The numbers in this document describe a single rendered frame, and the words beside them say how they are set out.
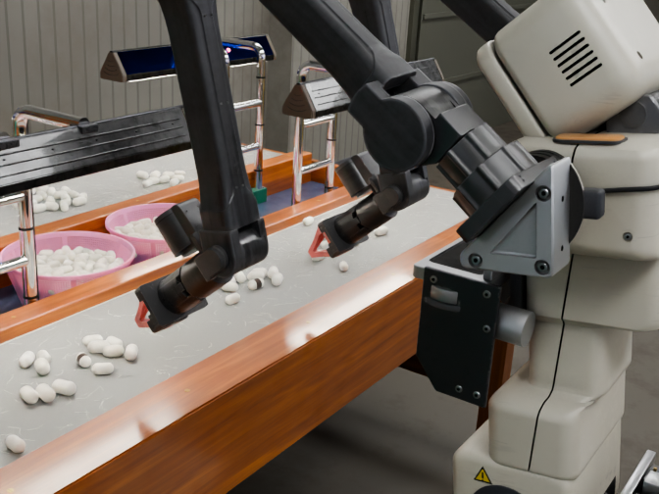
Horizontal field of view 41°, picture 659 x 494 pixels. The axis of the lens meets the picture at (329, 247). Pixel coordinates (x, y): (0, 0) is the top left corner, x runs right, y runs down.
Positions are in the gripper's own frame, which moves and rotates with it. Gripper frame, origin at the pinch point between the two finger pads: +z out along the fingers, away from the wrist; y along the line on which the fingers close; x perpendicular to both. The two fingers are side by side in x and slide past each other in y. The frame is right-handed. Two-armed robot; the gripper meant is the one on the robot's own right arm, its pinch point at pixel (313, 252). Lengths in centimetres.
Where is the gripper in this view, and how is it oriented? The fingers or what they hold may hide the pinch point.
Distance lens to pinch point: 164.8
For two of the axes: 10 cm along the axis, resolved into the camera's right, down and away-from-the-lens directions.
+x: 5.0, 8.6, -0.9
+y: -5.6, 2.5, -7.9
